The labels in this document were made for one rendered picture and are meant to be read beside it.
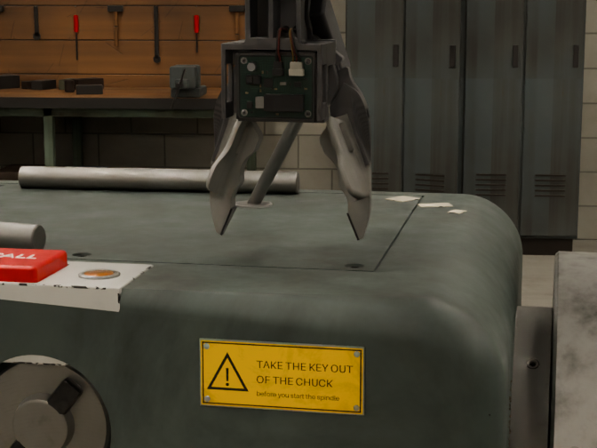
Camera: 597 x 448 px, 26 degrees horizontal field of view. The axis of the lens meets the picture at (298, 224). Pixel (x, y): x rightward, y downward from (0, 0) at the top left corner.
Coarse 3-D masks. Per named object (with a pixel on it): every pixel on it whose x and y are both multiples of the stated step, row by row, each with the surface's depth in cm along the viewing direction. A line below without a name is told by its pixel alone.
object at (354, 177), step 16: (336, 128) 93; (336, 144) 92; (352, 144) 94; (336, 160) 95; (352, 160) 94; (352, 176) 92; (368, 176) 94; (352, 192) 91; (368, 192) 94; (352, 208) 95; (368, 208) 95; (352, 224) 95
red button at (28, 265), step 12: (0, 252) 92; (12, 252) 92; (24, 252) 92; (36, 252) 92; (48, 252) 92; (60, 252) 92; (0, 264) 88; (12, 264) 88; (24, 264) 88; (36, 264) 88; (48, 264) 89; (60, 264) 92; (0, 276) 88; (12, 276) 88; (24, 276) 87; (36, 276) 87
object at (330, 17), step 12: (312, 0) 92; (324, 0) 92; (312, 12) 92; (324, 12) 92; (312, 24) 93; (324, 24) 93; (336, 24) 96; (324, 36) 94; (336, 36) 96; (348, 60) 101
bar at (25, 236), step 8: (0, 224) 98; (8, 224) 98; (16, 224) 98; (24, 224) 97; (32, 224) 97; (0, 232) 97; (8, 232) 97; (16, 232) 97; (24, 232) 97; (32, 232) 97; (40, 232) 98; (0, 240) 97; (8, 240) 97; (16, 240) 97; (24, 240) 97; (32, 240) 97; (40, 240) 98; (16, 248) 97; (24, 248) 97; (32, 248) 97; (40, 248) 98
